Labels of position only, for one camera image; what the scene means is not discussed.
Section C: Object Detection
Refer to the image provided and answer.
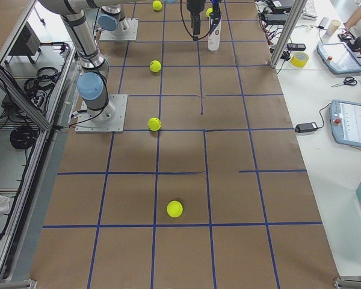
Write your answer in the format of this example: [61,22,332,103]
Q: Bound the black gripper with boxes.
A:
[190,0,221,40]

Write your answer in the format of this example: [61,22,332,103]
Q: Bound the Wilson tennis ball can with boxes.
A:
[208,12,221,51]

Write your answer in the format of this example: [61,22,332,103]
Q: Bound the tennis ball behind can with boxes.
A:
[206,7,213,17]

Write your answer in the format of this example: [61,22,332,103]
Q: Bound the tennis ball right row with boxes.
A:
[152,0,162,11]

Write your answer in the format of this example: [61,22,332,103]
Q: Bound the tennis ball row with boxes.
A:
[149,60,162,73]
[152,0,162,11]
[147,117,162,132]

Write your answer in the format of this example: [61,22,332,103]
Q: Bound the tennis ball middle row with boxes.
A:
[149,60,162,73]

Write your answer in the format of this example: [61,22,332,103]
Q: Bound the tennis ball far left row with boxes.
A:
[147,117,162,132]

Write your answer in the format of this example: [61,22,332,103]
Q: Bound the tennis ball near front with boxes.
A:
[166,200,184,218]

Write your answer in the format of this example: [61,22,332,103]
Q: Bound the yellow tape roll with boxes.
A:
[291,51,309,68]

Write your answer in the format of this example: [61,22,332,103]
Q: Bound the far teach pendant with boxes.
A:
[316,42,361,74]

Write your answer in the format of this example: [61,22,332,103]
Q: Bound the teach pendant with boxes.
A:
[316,42,361,74]
[329,100,361,148]

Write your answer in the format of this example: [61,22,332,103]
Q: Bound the black power adapter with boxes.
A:
[294,122,318,133]

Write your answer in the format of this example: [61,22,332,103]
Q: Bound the black scissors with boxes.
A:
[332,76,357,87]

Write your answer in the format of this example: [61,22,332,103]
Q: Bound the near teach pendant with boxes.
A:
[329,100,361,148]

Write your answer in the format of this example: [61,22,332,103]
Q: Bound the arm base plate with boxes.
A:
[99,16,139,42]
[75,95,128,133]

